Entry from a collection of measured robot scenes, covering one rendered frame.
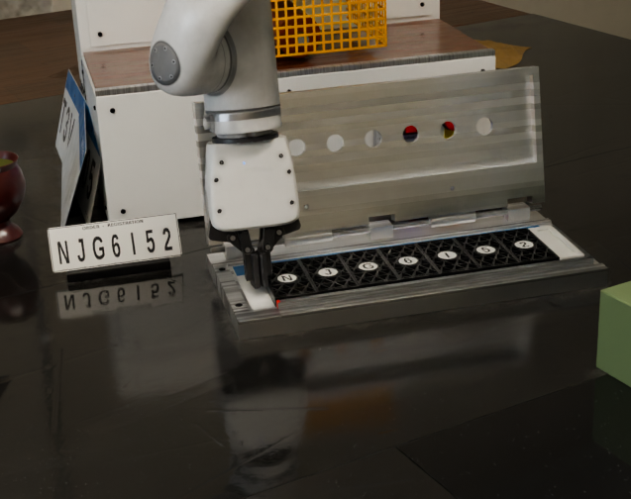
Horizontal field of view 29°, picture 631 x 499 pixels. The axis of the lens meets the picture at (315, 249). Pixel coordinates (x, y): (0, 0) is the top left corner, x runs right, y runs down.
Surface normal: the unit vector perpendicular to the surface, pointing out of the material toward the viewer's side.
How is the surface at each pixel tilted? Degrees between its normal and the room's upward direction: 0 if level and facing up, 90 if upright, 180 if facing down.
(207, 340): 0
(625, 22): 90
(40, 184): 0
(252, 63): 84
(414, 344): 0
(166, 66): 88
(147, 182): 90
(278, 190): 78
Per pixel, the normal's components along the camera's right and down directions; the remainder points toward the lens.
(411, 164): 0.23, 0.18
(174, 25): -0.62, 0.15
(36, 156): -0.04, -0.92
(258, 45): 0.64, 0.07
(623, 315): -0.87, 0.22
